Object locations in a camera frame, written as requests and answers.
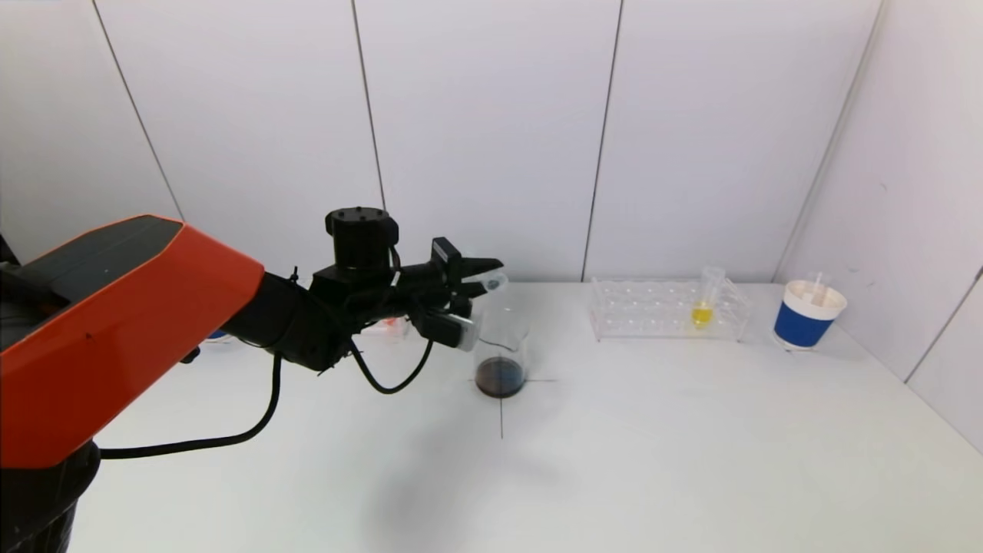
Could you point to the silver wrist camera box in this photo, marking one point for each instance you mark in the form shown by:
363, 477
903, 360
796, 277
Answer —
459, 330

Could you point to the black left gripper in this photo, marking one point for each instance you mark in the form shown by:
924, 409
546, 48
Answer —
447, 263

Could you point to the test tube with blue pigment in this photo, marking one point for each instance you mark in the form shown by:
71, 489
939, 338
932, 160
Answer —
495, 283

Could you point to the blue white paper cup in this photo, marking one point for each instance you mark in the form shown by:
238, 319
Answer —
799, 326
219, 336

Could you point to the clear glass beaker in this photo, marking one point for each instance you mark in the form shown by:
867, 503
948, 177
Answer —
499, 376

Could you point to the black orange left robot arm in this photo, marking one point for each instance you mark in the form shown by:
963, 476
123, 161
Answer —
115, 330

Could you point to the test tube with yellow pigment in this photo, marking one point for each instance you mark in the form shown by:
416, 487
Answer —
700, 315

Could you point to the test tube with red pigment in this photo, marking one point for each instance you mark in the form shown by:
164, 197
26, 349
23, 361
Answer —
395, 324
819, 286

